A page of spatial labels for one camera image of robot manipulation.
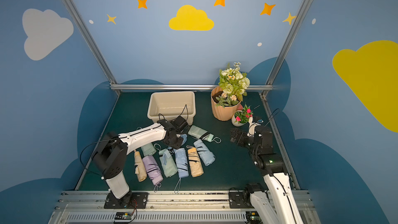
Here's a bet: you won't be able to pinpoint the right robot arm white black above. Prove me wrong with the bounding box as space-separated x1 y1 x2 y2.
231 125 303 224

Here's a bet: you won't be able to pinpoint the beige umbrella left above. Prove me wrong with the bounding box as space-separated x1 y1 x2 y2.
134 150 147 182

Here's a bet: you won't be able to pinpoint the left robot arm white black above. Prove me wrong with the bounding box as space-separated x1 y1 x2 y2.
92 116 188 209

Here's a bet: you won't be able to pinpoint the beige yellow umbrella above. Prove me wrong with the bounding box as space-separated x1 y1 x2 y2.
186 146 204 177

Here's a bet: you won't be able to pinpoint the small white pot pink flowers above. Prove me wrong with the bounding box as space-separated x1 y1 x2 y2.
231 104 254 127

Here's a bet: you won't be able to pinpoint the aluminium frame left post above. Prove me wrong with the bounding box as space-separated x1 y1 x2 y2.
61 0 117 86

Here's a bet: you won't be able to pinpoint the lilac purple umbrella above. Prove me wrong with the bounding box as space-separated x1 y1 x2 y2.
143 155 163 192

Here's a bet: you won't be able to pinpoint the terracotta pot with white flowers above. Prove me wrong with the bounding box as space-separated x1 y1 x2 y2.
211 62 250 121

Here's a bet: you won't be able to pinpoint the aluminium frame right post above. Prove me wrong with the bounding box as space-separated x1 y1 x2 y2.
261 0 313 99

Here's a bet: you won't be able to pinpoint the right circuit board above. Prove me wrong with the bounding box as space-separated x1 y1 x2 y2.
245 212 262 224

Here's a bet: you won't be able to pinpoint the light blue umbrella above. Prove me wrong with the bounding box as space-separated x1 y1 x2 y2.
193 140 216 166
174 148 189 194
167 134 188 153

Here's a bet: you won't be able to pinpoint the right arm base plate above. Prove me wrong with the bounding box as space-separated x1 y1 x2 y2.
228 191 270 208

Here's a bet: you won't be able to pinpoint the circuit board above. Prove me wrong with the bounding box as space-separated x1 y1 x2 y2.
114 212 133 223
245 212 262 224

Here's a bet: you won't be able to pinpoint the beige plastic storage box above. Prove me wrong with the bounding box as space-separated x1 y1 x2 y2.
147 91 196 125

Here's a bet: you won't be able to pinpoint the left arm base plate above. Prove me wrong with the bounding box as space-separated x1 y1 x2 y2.
104 191 148 209

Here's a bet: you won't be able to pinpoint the aluminium mounting rail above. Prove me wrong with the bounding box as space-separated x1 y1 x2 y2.
49 189 321 224

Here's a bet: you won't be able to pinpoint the mint green umbrella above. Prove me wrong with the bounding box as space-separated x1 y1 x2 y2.
141 143 162 157
159 149 178 177
188 125 222 144

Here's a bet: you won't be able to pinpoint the left circuit board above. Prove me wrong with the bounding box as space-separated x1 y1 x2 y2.
114 212 133 223

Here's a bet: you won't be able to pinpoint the aluminium frame post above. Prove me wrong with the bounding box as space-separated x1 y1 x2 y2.
261 0 313 99
61 0 117 86

